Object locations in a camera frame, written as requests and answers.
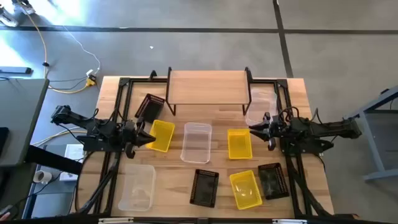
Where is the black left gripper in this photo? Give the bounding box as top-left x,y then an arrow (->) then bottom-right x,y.
121,116 -> 156,147

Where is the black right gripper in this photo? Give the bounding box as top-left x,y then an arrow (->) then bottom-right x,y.
248,111 -> 292,141

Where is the yellow slotted plastic basket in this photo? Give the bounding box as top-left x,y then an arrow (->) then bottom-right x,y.
146,119 -> 176,153
229,169 -> 264,210
226,128 -> 253,160

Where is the black slotted plastic basket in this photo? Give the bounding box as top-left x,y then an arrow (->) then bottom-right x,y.
257,162 -> 290,200
189,169 -> 220,208
134,93 -> 165,124

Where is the clear plastic basket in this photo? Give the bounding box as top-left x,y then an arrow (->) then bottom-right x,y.
180,122 -> 213,164
244,87 -> 278,127
117,164 -> 157,212

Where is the wooden shelf with black legs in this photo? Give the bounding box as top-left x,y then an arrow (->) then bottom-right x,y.
165,66 -> 253,116

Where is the white tape roll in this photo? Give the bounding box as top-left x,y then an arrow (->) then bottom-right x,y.
32,170 -> 53,184

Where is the blue-grey metal table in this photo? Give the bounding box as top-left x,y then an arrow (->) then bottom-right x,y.
343,85 -> 398,183

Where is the grey side table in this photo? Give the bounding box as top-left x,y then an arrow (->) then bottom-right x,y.
0,78 -> 50,167

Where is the black flat bar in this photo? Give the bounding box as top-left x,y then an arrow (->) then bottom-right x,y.
0,66 -> 33,75

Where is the silver frame bracket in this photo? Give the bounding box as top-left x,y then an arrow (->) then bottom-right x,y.
272,218 -> 308,224
98,217 -> 134,224

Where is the white floor cable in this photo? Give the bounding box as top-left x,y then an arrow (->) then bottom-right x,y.
60,24 -> 102,75

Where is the yellow floor cable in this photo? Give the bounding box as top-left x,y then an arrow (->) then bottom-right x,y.
18,0 -> 94,94

